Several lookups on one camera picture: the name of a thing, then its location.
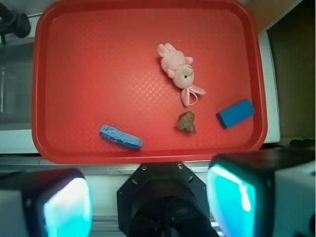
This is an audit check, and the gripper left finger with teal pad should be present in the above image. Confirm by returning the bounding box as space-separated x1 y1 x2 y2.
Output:
0 168 93 237

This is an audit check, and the blue rectangular block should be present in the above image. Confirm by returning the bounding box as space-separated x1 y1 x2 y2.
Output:
216 99 255 128

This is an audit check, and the pink plush bunny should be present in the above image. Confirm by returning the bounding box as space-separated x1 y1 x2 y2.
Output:
157 43 206 107

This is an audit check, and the blue textured sponge piece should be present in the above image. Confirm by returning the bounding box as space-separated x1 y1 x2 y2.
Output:
99 125 143 150

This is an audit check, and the black clamp knob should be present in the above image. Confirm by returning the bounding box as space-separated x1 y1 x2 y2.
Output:
0 2 31 45

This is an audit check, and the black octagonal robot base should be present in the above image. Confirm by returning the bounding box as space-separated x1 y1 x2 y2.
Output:
117 162 219 237

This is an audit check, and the red plastic tray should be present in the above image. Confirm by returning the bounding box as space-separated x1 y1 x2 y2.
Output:
32 0 267 164

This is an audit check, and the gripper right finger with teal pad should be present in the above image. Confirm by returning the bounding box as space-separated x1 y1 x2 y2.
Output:
206 148 316 237

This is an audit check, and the grey metal box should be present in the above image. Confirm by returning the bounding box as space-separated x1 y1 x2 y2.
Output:
0 42 34 131

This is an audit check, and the brown rock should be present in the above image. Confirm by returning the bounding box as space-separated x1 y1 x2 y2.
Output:
176 111 197 135

